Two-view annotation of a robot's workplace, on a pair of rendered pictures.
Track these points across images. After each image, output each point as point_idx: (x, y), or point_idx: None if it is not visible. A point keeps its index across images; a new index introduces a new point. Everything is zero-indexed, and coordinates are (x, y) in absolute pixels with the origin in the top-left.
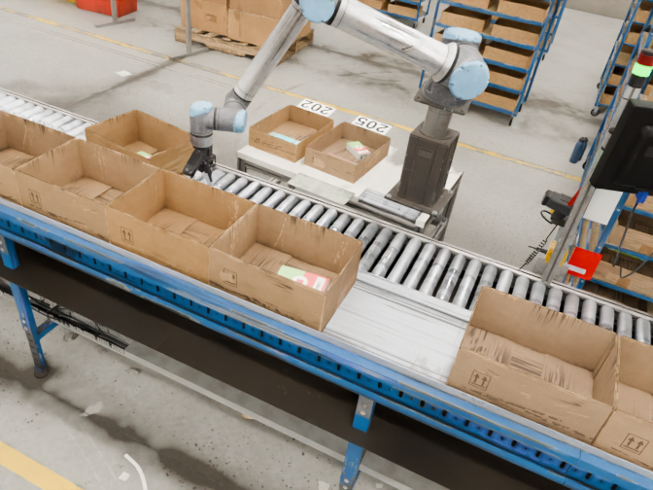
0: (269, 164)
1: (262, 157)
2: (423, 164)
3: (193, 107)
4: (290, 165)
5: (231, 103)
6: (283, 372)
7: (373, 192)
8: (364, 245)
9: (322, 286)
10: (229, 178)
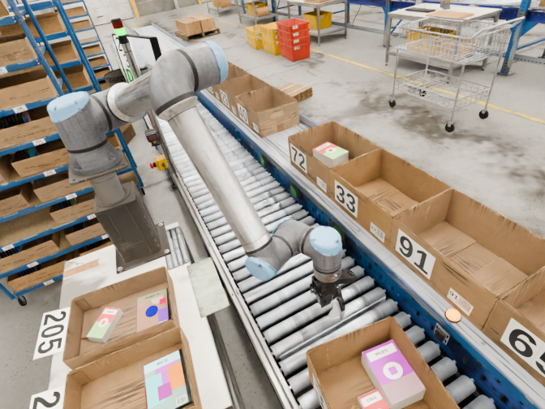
0: (216, 351)
1: (211, 372)
2: (144, 208)
3: (336, 234)
4: (197, 337)
5: (284, 234)
6: None
7: (169, 263)
8: None
9: (320, 146)
10: (281, 341)
